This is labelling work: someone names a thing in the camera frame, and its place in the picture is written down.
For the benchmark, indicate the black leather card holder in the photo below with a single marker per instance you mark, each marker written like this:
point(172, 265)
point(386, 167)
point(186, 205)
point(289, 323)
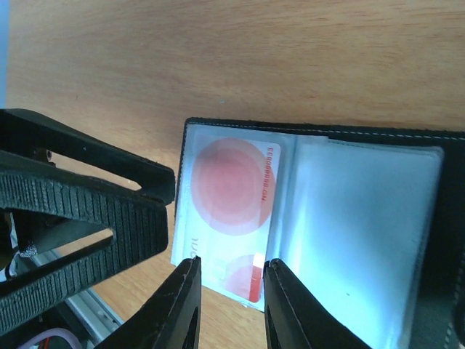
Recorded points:
point(371, 221)

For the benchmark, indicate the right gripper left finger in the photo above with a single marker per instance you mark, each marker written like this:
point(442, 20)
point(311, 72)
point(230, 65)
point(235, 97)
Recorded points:
point(170, 318)

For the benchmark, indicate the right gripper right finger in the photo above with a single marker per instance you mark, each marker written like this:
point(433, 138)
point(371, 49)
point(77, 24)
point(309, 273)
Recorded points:
point(295, 319)

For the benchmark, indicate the aluminium frame rail front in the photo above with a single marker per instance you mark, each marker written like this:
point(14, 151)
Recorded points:
point(86, 315)

